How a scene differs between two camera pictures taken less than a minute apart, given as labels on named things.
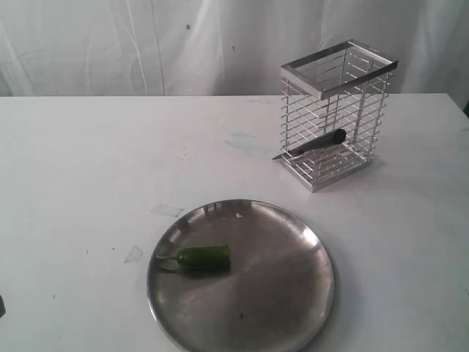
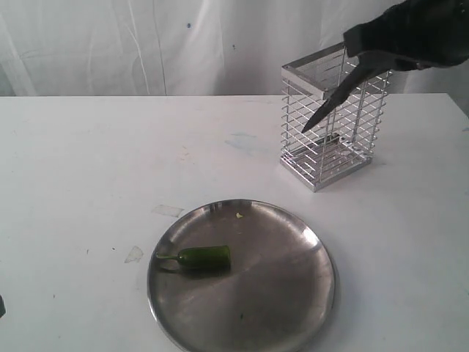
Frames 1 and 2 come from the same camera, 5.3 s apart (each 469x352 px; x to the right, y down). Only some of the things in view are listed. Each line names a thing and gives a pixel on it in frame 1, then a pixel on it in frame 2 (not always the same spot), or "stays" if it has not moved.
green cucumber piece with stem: x=218 y=257 stays
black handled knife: x=334 y=138 -> x=368 y=62
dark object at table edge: x=2 y=306 stays
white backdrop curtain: x=220 y=48 stays
